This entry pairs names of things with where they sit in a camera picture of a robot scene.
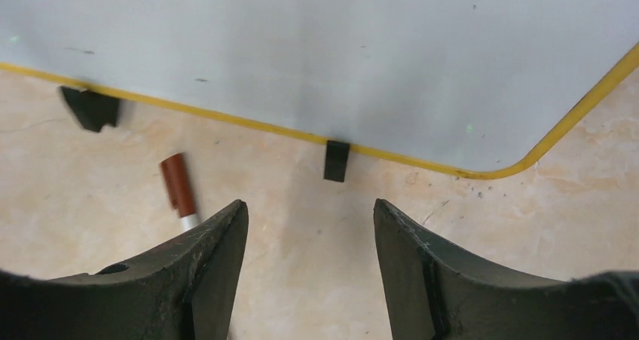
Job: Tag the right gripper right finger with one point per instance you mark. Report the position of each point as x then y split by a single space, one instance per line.
435 289

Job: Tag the brown marker cap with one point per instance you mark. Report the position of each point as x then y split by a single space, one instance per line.
178 184

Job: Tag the yellow framed whiteboard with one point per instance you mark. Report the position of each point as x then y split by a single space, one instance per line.
474 88

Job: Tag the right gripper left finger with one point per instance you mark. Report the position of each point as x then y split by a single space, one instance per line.
183 288

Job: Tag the white marker pen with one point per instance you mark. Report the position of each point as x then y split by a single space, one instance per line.
189 222

